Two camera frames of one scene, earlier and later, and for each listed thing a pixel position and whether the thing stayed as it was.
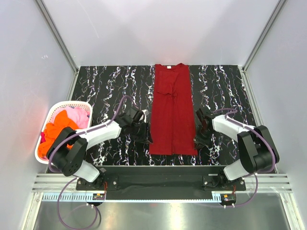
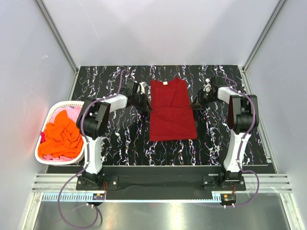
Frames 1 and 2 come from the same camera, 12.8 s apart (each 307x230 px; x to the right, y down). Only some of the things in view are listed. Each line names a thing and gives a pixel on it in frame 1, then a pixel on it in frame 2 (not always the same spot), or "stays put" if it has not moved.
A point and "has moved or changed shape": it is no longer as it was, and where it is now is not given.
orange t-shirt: [61, 121] stays put
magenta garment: [42, 137] stays put
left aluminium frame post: [57, 36] stays put
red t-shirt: [172, 127] has moved or changed shape
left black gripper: [146, 136] to [145, 106]
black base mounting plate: [162, 178] stays put
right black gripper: [199, 143] to [199, 105]
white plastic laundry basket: [53, 107] stays put
